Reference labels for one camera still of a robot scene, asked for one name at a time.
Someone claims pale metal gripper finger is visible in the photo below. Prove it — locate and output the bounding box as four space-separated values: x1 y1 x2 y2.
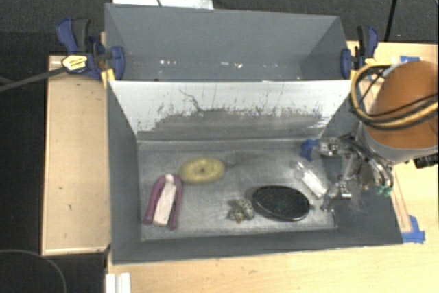
320 180 353 213
318 137 342 159

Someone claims small blue plastic piece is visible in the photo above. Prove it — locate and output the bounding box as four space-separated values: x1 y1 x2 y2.
300 138 322 162

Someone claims clear plastic bottle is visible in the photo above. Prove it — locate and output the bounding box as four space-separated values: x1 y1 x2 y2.
289 160 328 200

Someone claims black oval disc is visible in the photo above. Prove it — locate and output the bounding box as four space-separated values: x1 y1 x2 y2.
251 185 311 222

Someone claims grey speckled toy animal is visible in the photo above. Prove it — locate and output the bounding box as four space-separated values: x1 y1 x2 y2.
226 198 256 224

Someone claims grey metal bin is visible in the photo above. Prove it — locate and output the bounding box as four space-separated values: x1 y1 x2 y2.
102 2 404 265

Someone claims yellow toy doughnut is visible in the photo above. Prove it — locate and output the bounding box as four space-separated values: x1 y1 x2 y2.
177 156 227 185

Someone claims purple and white stapler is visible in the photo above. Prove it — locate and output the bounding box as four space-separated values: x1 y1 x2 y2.
143 173 184 231

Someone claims pale wood board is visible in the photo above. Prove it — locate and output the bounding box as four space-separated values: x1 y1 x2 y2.
40 54 112 257

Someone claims black cylinder on white bracket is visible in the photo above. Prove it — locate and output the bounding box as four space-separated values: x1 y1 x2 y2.
412 152 439 169

